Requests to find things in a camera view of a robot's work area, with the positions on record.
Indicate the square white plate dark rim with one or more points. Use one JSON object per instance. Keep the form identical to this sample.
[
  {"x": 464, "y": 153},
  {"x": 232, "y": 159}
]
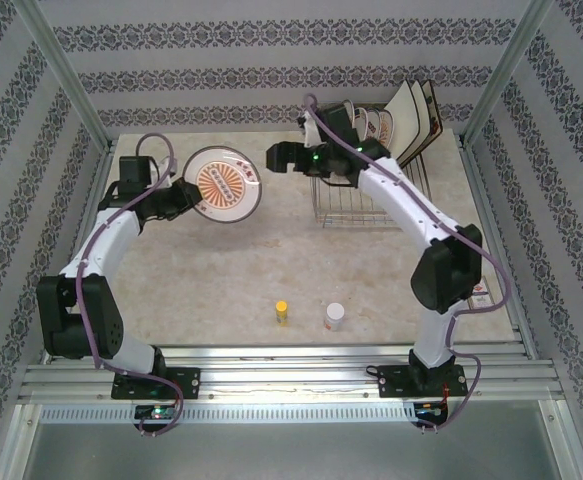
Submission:
[
  {"x": 436, "y": 120},
  {"x": 425, "y": 120},
  {"x": 403, "y": 120}
]

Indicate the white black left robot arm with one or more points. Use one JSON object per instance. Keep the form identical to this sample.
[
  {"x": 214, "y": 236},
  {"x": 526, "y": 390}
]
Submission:
[{"x": 106, "y": 240}]

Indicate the aluminium frame post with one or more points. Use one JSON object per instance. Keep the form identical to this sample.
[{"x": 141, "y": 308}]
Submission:
[
  {"x": 511, "y": 65},
  {"x": 61, "y": 65}
]

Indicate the aluminium side rail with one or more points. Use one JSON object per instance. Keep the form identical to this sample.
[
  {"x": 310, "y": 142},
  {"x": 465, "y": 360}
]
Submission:
[
  {"x": 501, "y": 250},
  {"x": 78, "y": 250}
]

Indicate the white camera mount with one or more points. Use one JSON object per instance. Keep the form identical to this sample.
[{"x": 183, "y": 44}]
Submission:
[
  {"x": 163, "y": 172},
  {"x": 310, "y": 130}
]

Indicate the small white jar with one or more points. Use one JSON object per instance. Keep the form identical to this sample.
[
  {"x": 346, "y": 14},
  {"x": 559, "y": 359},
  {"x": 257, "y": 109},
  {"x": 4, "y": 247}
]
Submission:
[{"x": 335, "y": 317}]

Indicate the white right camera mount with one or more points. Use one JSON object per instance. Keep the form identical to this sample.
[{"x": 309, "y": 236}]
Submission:
[{"x": 310, "y": 130}]

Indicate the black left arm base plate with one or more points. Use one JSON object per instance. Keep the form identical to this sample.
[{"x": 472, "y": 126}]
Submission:
[{"x": 186, "y": 382}]

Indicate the grey metal shelf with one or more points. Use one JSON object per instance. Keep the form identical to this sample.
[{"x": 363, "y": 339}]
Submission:
[{"x": 291, "y": 452}]

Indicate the small circuit board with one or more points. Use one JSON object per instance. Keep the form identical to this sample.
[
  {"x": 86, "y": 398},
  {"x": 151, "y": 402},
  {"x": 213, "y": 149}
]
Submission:
[{"x": 156, "y": 412}]

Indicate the aluminium mounting rail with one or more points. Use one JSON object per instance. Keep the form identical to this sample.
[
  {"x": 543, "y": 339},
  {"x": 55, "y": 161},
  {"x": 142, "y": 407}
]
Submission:
[{"x": 281, "y": 372}]

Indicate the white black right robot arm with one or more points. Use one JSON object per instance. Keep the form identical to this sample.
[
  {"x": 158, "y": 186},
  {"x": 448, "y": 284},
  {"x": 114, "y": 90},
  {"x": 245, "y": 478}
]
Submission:
[{"x": 406, "y": 200}]

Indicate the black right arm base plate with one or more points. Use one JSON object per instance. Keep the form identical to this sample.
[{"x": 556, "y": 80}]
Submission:
[{"x": 396, "y": 382}]

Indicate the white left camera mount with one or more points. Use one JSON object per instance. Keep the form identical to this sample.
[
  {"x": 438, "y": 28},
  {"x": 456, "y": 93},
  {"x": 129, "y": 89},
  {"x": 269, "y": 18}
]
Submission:
[{"x": 163, "y": 172}]

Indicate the playing card box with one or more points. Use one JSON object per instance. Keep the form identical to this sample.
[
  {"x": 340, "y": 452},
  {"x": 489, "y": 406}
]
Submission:
[{"x": 481, "y": 297}]

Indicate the small yellow bottle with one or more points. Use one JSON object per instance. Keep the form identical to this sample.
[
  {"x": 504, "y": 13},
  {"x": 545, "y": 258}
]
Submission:
[{"x": 281, "y": 312}]

